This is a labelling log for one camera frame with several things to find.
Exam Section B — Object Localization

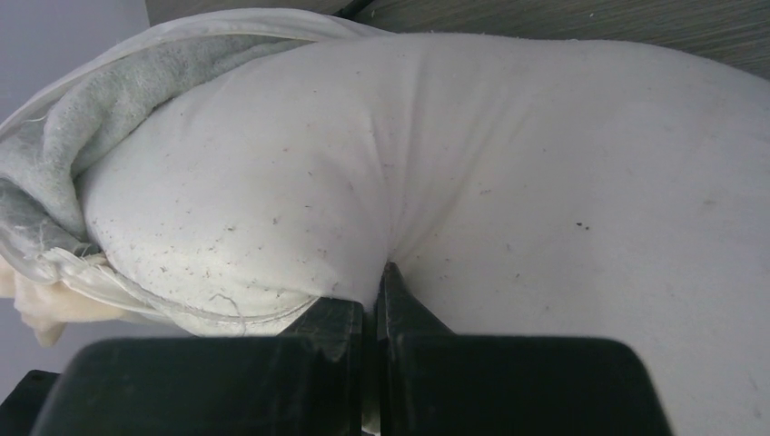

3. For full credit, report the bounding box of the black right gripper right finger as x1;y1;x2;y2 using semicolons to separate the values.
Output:
376;263;672;435

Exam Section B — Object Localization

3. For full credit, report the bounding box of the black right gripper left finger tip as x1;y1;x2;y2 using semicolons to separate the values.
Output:
1;299;363;435

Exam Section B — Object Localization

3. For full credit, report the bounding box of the white pillow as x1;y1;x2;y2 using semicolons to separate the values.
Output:
74;31;770;436

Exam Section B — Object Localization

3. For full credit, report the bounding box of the grey cream ruffled pillowcase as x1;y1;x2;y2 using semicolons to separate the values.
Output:
1;8;389;346

